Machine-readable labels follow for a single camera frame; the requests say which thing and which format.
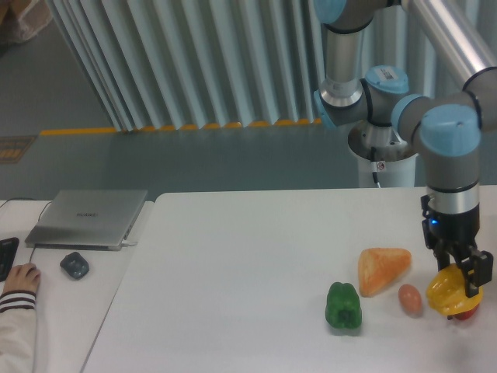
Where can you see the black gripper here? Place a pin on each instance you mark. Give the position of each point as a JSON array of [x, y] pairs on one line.
[[454, 235]]

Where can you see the yellow bell pepper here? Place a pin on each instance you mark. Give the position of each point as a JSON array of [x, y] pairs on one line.
[[446, 293]]

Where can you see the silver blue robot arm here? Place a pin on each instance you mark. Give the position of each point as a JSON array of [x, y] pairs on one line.
[[445, 132]]

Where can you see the white striped sleeve forearm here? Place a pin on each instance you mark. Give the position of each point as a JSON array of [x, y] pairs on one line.
[[18, 331]]

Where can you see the red bell pepper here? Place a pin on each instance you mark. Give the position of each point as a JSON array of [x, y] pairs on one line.
[[464, 315]]

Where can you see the green bell pepper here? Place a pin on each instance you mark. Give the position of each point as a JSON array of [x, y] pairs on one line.
[[343, 310]]

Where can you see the person's hand on mouse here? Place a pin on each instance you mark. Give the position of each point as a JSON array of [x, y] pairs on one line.
[[22, 278]]

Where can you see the brown egg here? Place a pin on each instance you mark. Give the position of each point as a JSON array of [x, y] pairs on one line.
[[410, 299]]

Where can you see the orange bread wedge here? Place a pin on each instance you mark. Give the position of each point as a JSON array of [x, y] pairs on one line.
[[379, 267]]

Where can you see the white folding partition screen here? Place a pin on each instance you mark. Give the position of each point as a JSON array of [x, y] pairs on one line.
[[175, 63]]

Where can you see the silver closed laptop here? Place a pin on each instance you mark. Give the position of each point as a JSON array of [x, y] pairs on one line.
[[88, 219]]

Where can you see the dark grey earbuds case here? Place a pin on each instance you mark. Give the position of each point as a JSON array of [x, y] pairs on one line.
[[75, 266]]

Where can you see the black keyboard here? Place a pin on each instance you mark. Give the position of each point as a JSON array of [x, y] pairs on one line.
[[8, 249]]

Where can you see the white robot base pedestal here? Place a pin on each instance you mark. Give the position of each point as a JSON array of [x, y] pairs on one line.
[[383, 158]]

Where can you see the laptop charging cable plug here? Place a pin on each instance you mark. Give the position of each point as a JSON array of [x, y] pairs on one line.
[[127, 243]]

